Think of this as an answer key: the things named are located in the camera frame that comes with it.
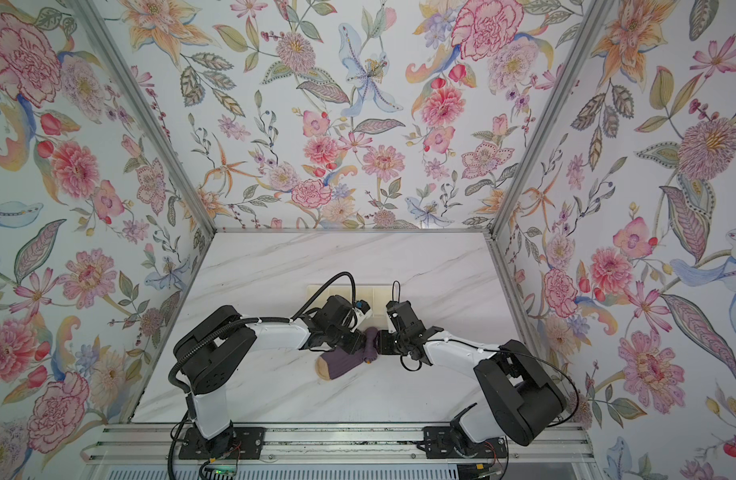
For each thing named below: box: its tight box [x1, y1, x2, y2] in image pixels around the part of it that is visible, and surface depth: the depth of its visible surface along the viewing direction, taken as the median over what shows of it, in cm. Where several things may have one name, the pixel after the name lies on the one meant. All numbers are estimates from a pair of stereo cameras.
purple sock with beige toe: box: [315, 327, 378, 380], surface depth 88 cm
